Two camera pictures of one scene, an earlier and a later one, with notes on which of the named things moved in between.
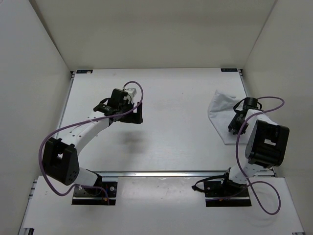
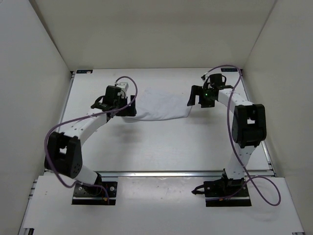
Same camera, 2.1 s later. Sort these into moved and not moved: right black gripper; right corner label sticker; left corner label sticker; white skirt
Moved: right black gripper; white skirt
Not moved: right corner label sticker; left corner label sticker
